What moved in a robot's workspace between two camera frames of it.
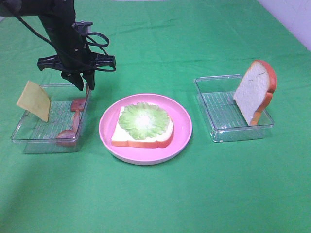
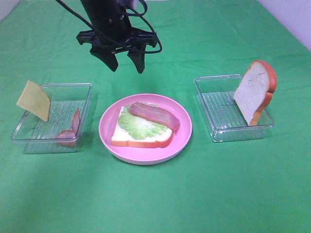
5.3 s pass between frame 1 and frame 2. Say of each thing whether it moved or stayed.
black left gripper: moved
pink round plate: stayed
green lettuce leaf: stayed
